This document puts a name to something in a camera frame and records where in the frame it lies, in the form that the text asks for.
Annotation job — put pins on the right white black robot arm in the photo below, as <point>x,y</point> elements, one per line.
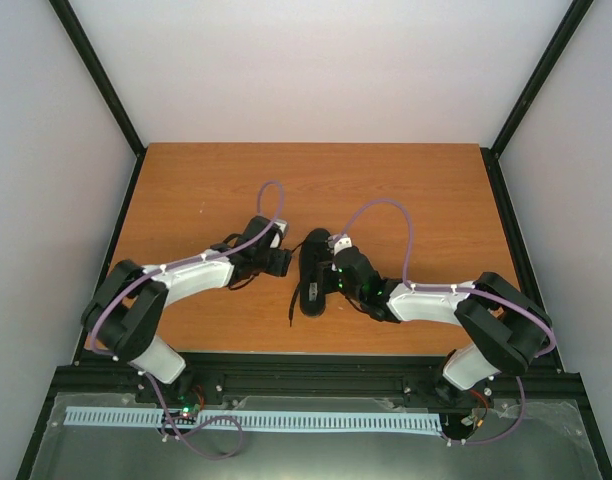
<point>507,330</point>

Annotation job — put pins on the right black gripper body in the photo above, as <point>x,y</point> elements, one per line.
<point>328,285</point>

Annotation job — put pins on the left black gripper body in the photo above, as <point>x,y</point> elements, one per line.
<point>280,268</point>

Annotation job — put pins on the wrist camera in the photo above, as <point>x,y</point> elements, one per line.
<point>281,229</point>
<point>337,243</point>

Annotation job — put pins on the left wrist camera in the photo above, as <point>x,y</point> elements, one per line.
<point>281,229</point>

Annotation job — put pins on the left black frame post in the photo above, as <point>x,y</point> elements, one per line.
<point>86,51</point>

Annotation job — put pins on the right black frame post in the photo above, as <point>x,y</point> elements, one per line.
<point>556,46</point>

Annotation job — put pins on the black frame post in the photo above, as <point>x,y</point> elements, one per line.
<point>86,51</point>
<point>556,46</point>

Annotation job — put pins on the right small circuit board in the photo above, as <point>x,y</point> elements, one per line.
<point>475,419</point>

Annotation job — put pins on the black shoelace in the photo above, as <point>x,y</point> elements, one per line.
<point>296,292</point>

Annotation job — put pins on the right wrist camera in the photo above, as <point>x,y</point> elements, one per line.
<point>337,243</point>

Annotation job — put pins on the left green-lit circuit board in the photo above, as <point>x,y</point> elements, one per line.
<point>188,412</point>

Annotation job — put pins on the light blue slotted cable duct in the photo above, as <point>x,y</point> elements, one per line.
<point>259,421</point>

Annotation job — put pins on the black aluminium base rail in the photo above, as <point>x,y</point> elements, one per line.
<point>399,378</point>

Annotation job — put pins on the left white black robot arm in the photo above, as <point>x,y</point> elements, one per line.
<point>125,311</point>

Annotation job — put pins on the black canvas shoe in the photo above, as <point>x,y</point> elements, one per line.
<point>314,251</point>

